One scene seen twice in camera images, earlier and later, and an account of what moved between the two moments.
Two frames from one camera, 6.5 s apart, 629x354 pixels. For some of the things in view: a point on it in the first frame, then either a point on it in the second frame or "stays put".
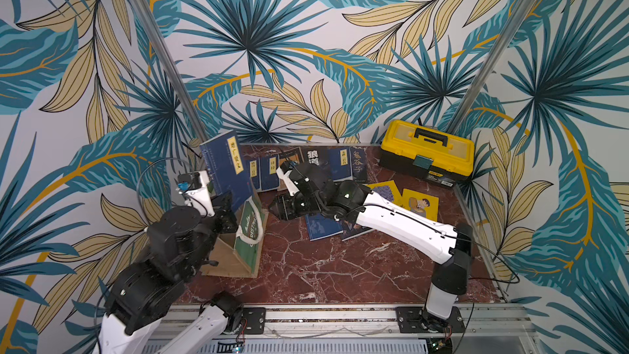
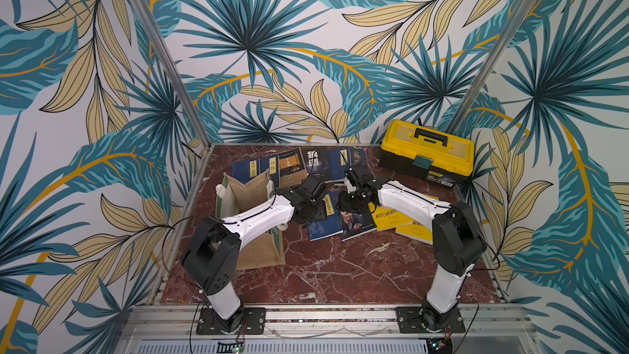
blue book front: (320, 227) stays put
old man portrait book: (350, 231) stays put
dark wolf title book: (318, 156) stays put
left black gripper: (225, 211) to (321, 213)
